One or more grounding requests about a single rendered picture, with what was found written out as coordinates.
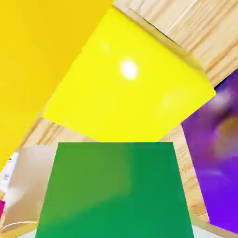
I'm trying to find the small yellow cube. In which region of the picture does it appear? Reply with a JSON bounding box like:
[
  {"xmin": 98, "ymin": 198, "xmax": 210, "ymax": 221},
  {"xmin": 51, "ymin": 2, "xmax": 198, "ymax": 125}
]
[{"xmin": 42, "ymin": 7, "xmax": 217, "ymax": 143}]

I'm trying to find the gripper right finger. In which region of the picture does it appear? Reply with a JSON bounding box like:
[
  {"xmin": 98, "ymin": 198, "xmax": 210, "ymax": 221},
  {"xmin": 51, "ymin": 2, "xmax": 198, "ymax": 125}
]
[{"xmin": 192, "ymin": 224, "xmax": 219, "ymax": 238}]

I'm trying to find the small green cube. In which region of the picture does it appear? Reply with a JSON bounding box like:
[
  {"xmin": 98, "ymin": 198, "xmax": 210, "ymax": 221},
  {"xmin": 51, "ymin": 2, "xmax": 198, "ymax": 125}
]
[{"xmin": 35, "ymin": 142, "xmax": 195, "ymax": 238}]

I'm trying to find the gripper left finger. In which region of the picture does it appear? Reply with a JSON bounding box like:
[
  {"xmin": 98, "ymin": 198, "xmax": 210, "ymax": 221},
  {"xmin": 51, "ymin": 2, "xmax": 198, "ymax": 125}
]
[{"xmin": 17, "ymin": 229, "xmax": 38, "ymax": 238}]

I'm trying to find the large amber box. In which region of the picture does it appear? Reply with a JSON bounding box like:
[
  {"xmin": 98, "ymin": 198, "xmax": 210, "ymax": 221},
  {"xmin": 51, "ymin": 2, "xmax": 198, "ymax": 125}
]
[{"xmin": 0, "ymin": 0, "xmax": 114, "ymax": 172}]

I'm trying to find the large purple box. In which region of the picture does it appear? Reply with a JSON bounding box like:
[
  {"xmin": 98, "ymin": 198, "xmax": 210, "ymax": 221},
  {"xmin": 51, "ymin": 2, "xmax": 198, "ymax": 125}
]
[{"xmin": 181, "ymin": 68, "xmax": 238, "ymax": 234}]

